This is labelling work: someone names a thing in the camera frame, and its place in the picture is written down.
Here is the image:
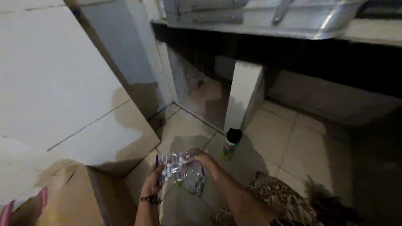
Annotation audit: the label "person's right hand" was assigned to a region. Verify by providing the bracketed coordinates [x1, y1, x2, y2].
[185, 148, 215, 170]

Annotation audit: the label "person's legs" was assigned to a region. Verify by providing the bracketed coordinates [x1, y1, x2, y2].
[215, 171, 324, 226]

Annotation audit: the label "white support pillar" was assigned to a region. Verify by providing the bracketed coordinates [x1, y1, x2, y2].
[223, 60, 265, 135]

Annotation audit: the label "green bottle with black cap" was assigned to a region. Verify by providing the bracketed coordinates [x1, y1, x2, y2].
[221, 128, 242, 161]

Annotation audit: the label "person's left forearm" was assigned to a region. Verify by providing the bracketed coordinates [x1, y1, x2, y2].
[134, 194, 161, 226]

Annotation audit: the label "pink striped cloth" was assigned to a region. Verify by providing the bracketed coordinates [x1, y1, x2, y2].
[0, 186, 48, 226]

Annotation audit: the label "clear plastic packet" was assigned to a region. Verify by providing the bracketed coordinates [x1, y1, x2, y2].
[156, 150, 205, 185]

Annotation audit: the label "silver grey foil packet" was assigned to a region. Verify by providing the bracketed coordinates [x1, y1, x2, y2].
[182, 168, 205, 197]

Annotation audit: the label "person's left hand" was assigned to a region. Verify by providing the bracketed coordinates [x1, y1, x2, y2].
[141, 163, 165, 198]

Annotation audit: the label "black countertop slab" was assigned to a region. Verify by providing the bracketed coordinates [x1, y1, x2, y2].
[151, 21, 402, 99]

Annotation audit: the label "person's right forearm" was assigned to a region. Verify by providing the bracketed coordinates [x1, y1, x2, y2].
[206, 159, 279, 226]

